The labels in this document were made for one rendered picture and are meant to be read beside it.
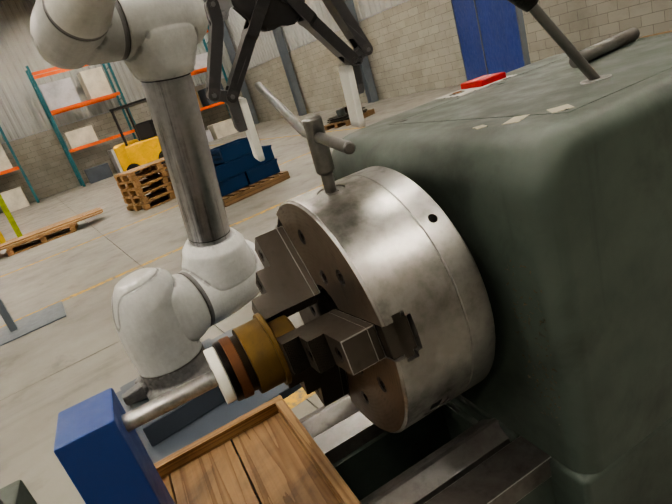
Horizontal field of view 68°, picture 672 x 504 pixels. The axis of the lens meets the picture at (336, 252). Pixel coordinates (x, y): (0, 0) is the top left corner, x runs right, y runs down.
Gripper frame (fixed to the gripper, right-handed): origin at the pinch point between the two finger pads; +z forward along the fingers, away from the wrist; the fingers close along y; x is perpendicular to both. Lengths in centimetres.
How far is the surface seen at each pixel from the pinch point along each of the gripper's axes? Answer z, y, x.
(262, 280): 15.7, 10.7, 0.5
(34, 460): 153, 135, -187
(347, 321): 18.3, 4.5, 12.4
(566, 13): 108, -816, -838
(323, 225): 8.0, 3.6, 9.7
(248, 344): 19.1, 15.1, 7.6
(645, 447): 43, -23, 25
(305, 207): 6.9, 4.0, 5.6
